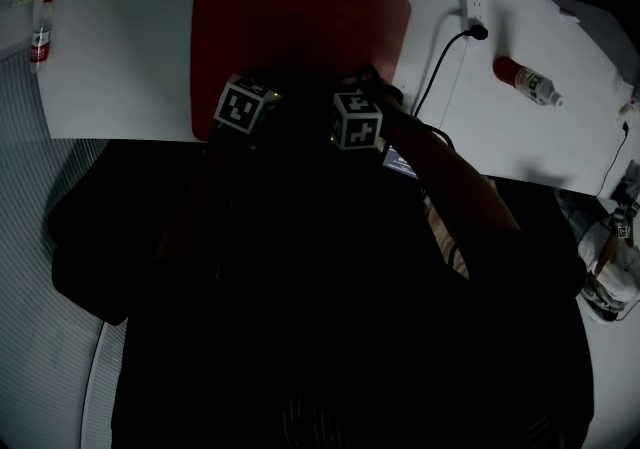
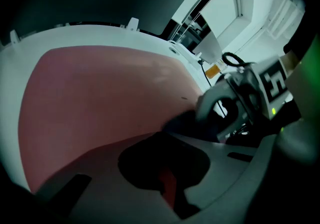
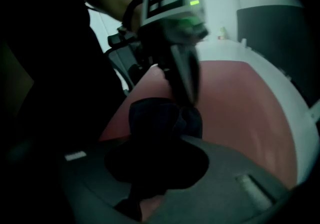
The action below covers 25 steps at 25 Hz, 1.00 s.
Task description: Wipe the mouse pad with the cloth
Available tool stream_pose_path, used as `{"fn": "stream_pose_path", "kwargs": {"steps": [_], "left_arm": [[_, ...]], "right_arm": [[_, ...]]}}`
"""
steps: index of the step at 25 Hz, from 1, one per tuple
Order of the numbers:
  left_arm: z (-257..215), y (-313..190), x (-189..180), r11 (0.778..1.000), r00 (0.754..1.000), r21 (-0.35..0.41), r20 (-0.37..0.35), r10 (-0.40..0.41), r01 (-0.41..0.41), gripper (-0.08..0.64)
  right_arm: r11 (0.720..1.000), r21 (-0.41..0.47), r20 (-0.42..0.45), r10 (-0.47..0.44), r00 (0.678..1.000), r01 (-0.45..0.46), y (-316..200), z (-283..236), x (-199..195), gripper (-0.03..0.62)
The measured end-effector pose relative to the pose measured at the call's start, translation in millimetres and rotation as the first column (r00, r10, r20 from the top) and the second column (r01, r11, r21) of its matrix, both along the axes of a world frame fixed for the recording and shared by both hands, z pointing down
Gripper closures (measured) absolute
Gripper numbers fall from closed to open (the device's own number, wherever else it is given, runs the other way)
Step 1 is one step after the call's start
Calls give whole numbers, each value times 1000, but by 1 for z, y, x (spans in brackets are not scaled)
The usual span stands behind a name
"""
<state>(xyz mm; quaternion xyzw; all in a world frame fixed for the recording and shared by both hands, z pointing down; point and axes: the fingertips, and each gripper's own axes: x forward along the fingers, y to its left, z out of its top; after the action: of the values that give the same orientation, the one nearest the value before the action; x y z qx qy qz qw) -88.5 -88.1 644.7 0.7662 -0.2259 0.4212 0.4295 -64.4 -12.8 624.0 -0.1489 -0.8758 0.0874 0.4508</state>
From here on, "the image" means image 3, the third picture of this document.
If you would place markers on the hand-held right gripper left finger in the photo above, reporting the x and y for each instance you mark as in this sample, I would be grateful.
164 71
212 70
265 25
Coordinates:
92 185

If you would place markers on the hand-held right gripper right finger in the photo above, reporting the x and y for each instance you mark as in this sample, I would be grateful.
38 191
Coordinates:
225 193

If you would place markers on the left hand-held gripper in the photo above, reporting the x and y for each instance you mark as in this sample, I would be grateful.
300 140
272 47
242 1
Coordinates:
170 1

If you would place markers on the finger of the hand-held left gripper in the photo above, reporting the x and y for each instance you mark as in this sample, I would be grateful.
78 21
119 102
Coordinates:
175 85

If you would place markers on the dark blue-grey sock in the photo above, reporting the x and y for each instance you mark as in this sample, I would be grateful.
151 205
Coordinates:
155 118

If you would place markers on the red mat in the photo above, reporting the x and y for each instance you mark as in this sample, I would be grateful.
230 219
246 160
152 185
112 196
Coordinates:
237 118

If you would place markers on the small white desk clip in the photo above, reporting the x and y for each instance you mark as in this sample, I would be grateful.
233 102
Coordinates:
244 42

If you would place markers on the black wristband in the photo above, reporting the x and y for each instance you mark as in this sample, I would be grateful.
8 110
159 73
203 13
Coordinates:
128 12

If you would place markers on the black partition panel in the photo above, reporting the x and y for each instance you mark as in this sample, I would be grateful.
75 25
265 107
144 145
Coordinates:
270 33

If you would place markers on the person in striped shirt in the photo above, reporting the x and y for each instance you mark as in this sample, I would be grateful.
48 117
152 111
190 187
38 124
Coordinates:
62 56

